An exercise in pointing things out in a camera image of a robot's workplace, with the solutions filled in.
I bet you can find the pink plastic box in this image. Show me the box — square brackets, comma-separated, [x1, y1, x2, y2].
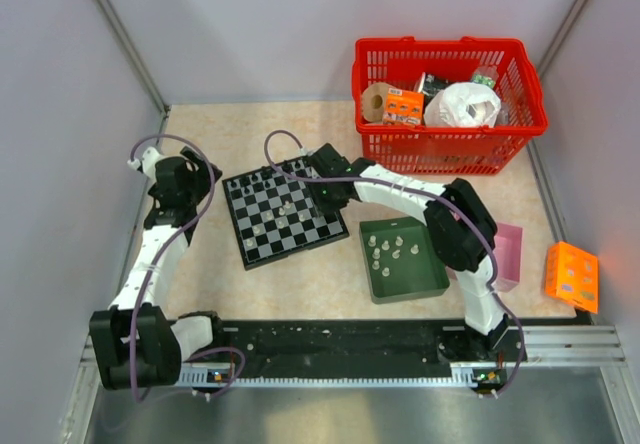
[494, 223, 523, 292]

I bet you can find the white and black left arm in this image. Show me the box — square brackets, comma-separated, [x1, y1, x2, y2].
[89, 146, 227, 390]

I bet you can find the white plastic bag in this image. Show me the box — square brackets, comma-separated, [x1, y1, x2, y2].
[423, 82, 502, 129]

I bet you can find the aluminium frame rail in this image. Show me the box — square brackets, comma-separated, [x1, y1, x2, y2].
[94, 0, 170, 117]

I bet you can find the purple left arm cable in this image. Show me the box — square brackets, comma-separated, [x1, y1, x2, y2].
[128, 133, 247, 404]

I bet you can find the brown tape roll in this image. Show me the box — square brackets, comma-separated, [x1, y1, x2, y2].
[361, 82, 391, 123]

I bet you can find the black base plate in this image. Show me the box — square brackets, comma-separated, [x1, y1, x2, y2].
[194, 319, 527, 380]

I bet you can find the dark snack packet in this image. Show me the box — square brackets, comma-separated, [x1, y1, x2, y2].
[414, 72, 452, 98]

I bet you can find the black and grey chessboard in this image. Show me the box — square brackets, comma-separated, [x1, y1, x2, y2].
[222, 166, 349, 270]

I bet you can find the green plastic tray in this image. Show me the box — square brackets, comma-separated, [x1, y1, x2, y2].
[359, 217, 450, 304]

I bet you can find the red plastic shopping basket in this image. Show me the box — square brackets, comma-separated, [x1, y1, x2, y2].
[351, 37, 549, 175]

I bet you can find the green patterned packet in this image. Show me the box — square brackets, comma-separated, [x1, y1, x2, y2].
[470, 65, 499, 89]

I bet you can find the orange carton box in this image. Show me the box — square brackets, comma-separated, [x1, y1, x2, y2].
[543, 241, 599, 314]

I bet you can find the orange box in basket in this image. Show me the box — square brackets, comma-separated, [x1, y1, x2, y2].
[382, 88, 424, 127]

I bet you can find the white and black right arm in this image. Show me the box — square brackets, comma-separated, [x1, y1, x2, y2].
[308, 144, 525, 360]

